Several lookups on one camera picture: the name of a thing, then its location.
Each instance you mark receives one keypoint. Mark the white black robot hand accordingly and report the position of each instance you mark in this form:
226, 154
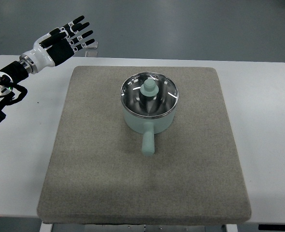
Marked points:
57, 46

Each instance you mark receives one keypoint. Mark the glass lid with green knob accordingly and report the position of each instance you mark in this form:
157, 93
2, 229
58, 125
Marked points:
149, 95

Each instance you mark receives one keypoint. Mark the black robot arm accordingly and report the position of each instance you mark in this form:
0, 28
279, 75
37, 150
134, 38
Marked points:
10, 90

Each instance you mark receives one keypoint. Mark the clear acrylic stand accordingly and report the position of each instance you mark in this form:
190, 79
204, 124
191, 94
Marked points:
92, 50

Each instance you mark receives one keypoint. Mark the mint green saucepan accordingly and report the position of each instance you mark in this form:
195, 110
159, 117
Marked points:
149, 117

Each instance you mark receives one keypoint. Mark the grey felt mat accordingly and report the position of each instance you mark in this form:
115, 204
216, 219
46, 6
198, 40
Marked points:
103, 172

